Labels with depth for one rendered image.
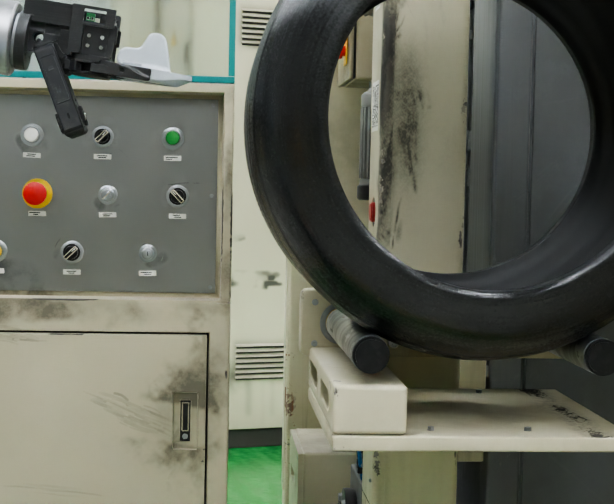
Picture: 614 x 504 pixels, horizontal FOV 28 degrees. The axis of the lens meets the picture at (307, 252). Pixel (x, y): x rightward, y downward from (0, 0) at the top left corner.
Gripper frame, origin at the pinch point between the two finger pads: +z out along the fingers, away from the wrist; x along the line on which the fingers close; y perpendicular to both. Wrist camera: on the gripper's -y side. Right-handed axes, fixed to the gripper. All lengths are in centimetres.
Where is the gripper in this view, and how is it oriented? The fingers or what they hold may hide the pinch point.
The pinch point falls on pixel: (180, 83)
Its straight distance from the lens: 155.6
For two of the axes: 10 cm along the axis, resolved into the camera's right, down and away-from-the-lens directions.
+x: -0.7, -0.7, 10.0
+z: 9.9, 1.5, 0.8
